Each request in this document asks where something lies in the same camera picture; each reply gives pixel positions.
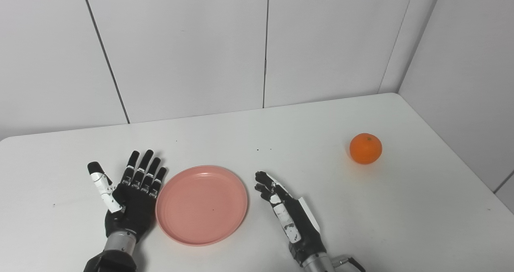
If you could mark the pink plastic plate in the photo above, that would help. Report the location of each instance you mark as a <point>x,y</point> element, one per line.
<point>201,205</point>

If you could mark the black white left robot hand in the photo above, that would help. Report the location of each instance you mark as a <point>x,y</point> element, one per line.
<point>134,211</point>

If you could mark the orange fruit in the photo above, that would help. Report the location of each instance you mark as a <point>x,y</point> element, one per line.
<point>365,148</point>

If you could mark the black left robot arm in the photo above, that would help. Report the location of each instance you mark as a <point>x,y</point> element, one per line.
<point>114,256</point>

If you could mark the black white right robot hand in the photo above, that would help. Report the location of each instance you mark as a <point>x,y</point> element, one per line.
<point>305,232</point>

